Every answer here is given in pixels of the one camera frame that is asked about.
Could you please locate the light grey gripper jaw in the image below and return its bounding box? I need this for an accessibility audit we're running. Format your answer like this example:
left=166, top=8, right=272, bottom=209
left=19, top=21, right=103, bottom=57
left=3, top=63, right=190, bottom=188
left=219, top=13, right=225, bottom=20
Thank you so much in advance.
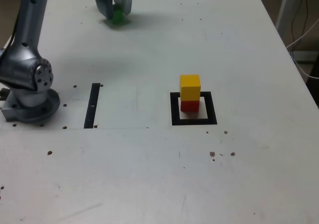
left=113, top=0, right=133, bottom=17

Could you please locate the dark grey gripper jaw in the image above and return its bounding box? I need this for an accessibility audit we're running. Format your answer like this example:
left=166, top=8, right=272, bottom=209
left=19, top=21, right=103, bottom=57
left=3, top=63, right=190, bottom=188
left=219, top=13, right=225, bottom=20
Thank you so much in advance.
left=94, top=0, right=117, bottom=22

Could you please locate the green cube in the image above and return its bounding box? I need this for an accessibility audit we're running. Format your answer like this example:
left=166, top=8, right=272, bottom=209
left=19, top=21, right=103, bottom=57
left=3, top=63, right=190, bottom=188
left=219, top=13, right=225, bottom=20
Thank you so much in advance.
left=111, top=4, right=125, bottom=24

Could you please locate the yellow cube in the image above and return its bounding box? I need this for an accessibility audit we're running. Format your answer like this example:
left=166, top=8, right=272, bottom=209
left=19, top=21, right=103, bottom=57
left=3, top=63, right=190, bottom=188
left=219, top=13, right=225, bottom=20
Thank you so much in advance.
left=179, top=74, right=201, bottom=102

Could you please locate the red cube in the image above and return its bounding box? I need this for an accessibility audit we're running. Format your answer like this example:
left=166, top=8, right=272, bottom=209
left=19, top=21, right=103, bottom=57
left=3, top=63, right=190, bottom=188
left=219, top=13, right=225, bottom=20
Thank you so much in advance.
left=180, top=100, right=200, bottom=112

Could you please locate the black tape square outline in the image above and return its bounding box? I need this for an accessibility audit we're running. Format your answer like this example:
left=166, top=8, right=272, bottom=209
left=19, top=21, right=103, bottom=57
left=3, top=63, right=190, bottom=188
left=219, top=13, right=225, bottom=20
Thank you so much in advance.
left=169, top=91, right=218, bottom=126

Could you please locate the black tape strip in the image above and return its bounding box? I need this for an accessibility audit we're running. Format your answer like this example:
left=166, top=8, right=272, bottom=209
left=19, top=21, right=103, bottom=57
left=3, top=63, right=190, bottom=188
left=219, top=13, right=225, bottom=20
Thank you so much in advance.
left=83, top=83, right=101, bottom=129

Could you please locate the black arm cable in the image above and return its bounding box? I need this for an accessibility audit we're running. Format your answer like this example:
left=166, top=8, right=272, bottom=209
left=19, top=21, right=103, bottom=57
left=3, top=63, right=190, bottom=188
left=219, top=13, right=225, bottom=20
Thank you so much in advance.
left=0, top=0, right=25, bottom=62

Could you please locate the white metal frame leg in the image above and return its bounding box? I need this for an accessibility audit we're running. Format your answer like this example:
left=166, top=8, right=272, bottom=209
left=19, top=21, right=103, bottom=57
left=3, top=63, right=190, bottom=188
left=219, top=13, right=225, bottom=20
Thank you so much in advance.
left=275, top=0, right=303, bottom=39

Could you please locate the thin black cable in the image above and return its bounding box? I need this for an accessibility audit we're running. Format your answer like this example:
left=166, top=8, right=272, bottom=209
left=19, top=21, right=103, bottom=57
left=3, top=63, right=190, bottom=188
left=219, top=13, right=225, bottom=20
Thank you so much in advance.
left=290, top=0, right=319, bottom=43

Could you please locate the white cable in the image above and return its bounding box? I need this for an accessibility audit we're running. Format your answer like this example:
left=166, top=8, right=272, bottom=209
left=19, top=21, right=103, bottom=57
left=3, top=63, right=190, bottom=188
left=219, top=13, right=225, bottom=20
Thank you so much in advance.
left=286, top=17, right=319, bottom=80

